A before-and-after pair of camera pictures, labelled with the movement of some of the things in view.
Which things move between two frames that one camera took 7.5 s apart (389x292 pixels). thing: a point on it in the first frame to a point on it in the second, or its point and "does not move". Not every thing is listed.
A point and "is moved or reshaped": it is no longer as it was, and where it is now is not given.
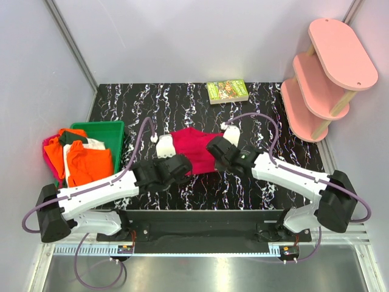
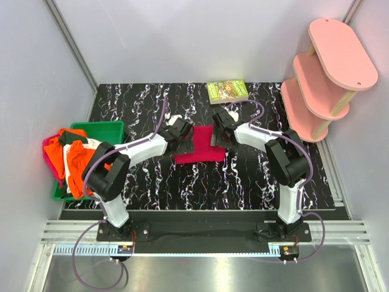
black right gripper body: x=220 y=165 to x=217 y=135
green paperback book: x=227 y=91 does not move
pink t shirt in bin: x=61 y=182 does not move
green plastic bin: x=111 y=133 does not move
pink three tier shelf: x=327 y=78 does not move
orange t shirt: x=86 y=165 does not move
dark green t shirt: x=68 y=138 does not move
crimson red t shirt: x=192 y=143 is moved or reshaped
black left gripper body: x=158 y=161 to x=186 y=146
